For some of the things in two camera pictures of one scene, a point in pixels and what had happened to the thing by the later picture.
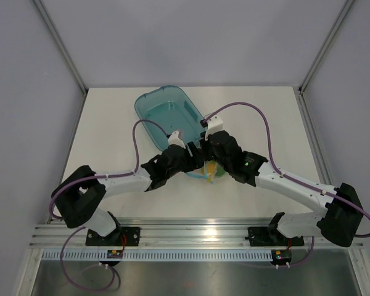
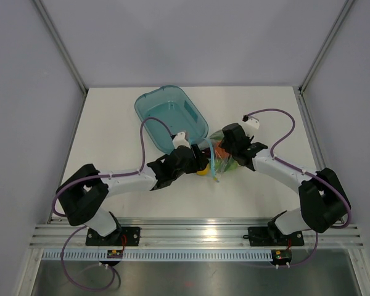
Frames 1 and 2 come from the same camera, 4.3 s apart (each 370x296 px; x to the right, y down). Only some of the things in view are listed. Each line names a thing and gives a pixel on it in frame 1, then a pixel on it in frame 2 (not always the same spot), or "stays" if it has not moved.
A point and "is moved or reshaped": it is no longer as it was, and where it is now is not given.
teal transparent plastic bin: [170, 108] stays
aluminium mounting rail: [171, 233] stays
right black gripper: [208, 142] -> [224, 145]
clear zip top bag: [210, 170] is moved or reshaped
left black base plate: [121, 237] stays
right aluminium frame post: [325, 45] stays
